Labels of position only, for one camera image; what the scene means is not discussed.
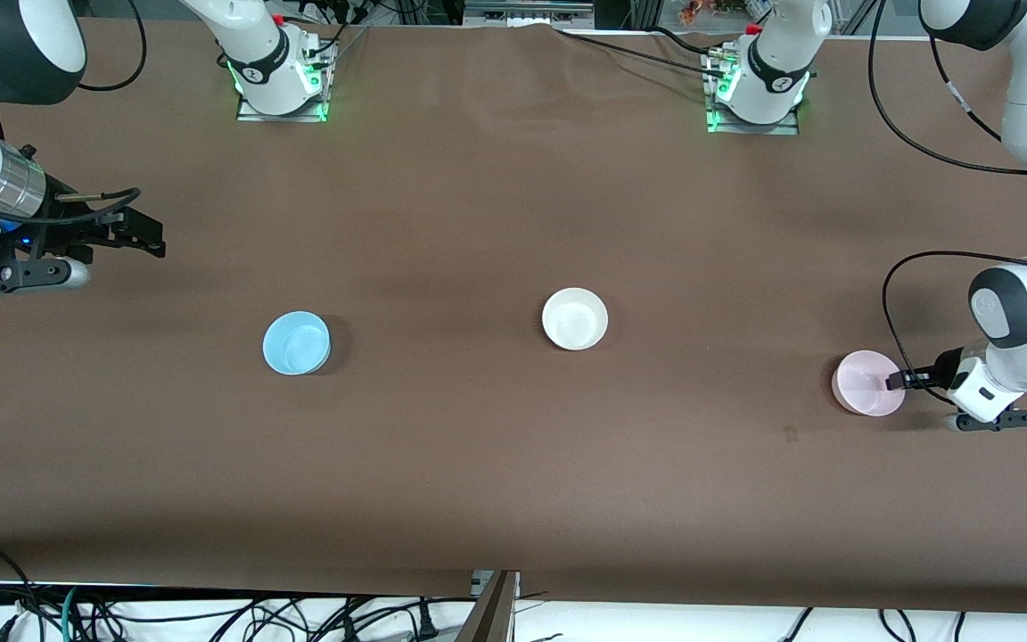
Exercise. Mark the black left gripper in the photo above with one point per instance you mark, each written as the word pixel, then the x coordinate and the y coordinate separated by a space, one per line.
pixel 941 370

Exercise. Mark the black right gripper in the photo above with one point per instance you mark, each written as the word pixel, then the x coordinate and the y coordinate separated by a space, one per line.
pixel 65 218

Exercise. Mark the pink bowl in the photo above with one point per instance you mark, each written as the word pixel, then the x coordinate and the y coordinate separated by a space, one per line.
pixel 861 383

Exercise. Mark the light blue bowl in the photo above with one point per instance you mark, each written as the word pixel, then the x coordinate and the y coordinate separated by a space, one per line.
pixel 295 343

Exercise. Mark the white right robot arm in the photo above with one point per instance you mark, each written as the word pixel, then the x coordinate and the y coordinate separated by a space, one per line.
pixel 259 45

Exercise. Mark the white bowl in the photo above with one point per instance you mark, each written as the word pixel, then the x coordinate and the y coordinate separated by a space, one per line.
pixel 574 318

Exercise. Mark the brown table cover sheet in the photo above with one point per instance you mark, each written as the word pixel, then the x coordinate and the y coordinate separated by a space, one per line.
pixel 513 464

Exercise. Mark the orange object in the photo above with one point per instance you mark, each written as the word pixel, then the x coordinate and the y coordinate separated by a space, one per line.
pixel 696 11

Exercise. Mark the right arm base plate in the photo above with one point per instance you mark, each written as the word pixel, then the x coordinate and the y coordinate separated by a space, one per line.
pixel 255 117

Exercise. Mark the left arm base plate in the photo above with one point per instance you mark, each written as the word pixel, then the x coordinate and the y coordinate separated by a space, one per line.
pixel 781 129

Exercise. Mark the aluminium frame bar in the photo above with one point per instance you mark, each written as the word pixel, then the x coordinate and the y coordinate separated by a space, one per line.
pixel 522 13

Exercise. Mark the metal post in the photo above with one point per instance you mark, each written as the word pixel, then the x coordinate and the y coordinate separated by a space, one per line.
pixel 491 615

